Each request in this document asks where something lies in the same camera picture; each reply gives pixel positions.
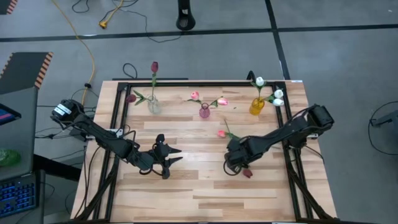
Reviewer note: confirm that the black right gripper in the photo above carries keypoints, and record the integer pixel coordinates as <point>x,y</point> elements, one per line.
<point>237,154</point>

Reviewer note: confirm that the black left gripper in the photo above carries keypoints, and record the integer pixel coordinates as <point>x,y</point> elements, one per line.
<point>157,158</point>

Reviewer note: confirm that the pink tulip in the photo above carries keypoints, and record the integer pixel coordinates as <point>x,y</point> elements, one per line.
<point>221,133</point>
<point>222,101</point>

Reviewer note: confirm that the green stem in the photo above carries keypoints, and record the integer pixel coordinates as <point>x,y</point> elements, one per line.
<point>195,95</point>

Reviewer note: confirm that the white and blue tulip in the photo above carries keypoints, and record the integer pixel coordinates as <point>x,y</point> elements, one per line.
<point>278,93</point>
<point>259,81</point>
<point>278,102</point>

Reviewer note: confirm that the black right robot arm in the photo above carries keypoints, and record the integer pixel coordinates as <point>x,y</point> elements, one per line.
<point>280,133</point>

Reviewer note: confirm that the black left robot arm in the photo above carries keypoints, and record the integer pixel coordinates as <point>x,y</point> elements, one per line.
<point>102,137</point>

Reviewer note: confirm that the amber glass vase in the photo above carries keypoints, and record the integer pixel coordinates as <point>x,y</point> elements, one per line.
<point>256,107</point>

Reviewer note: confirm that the clear glass vase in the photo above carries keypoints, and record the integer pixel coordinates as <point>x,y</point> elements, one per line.
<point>154,105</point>

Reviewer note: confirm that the pink glass vase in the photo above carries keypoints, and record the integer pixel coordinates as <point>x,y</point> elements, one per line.
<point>204,112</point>

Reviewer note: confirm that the dark red tulips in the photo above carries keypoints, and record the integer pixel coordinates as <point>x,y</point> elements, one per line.
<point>202,84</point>

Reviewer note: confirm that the black desk beam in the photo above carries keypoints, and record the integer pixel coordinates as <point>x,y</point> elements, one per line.
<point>56,168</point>

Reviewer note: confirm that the black stand base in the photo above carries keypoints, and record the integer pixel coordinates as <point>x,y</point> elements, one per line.
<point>185,20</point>

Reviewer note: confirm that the grey side desk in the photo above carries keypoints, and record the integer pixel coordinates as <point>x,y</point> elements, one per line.
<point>18,140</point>

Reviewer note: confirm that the backlit keyboard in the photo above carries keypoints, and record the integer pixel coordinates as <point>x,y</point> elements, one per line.
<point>17,194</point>

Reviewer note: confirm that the green object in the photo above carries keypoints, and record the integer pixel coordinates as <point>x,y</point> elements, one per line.
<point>9,157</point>

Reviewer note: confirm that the large hazard-striped black mat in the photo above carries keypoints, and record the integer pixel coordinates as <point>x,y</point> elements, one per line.
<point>21,71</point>

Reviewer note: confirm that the small hazard-striped black mat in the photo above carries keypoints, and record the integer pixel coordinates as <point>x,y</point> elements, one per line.
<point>4,4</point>

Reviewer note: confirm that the small black bracket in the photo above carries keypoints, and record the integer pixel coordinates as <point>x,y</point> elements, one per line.
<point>251,77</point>

